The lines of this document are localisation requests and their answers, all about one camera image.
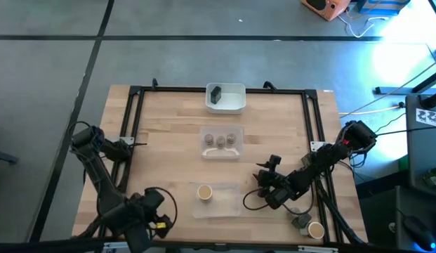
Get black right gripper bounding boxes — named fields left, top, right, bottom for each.
left=254, top=154, right=292, bottom=193

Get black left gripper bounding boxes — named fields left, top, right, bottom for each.
left=128, top=207, right=173, bottom=253

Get gold-lid spice jar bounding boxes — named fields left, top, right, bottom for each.
left=197, top=183, right=213, bottom=202

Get paper cup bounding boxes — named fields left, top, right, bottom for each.
left=300, top=221, right=326, bottom=240

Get white plastic bin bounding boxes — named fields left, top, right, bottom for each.
left=205, top=82, right=247, bottom=115

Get dark low desk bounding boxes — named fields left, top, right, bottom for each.
left=357, top=185, right=436, bottom=253

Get black floor stand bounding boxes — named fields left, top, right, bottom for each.
left=374, top=68, right=436, bottom=96

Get thin grey rod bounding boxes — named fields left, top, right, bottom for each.
left=343, top=58, right=436, bottom=113

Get black side desk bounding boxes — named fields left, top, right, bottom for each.
left=405, top=93, right=436, bottom=197

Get black computer mouse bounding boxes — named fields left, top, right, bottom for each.
left=402, top=214, right=436, bottom=251

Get orange speaker box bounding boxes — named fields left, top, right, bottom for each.
left=300, top=0, right=352, bottom=22

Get green circuit board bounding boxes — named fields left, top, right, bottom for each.
left=423, top=167, right=436, bottom=187

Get white printed sticker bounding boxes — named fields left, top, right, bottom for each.
left=416, top=108, right=436, bottom=127

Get dark floor object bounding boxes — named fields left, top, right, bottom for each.
left=0, top=149, right=20, bottom=166

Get blue box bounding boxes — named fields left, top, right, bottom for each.
left=356, top=0, right=411, bottom=17

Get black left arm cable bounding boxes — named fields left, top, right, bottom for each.
left=143, top=186, right=179, bottom=233

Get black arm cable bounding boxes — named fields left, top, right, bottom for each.
left=242, top=188, right=315, bottom=216
left=143, top=186, right=179, bottom=233

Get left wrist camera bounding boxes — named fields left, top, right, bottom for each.
left=142, top=188, right=166, bottom=212

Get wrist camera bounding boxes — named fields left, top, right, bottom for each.
left=142, top=188, right=166, bottom=212
left=264, top=188, right=293, bottom=211

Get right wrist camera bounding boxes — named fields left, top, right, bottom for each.
left=264, top=188, right=293, bottom=211

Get silver table edge bracket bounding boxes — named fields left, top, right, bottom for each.
left=103, top=241, right=134, bottom=252
left=297, top=245, right=340, bottom=253

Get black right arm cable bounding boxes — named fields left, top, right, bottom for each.
left=242, top=188, right=315, bottom=216

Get clear bin with white handle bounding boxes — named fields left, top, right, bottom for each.
left=199, top=125, right=245, bottom=161

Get clear plastic bin cutout handles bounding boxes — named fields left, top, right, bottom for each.
left=192, top=181, right=242, bottom=219

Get yellow floor cable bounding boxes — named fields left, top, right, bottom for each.
left=338, top=104, right=404, bottom=117

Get black aluminium table frame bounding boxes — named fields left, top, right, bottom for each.
left=98, top=84, right=368, bottom=247

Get white floor cable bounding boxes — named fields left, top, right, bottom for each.
left=336, top=13, right=382, bottom=39

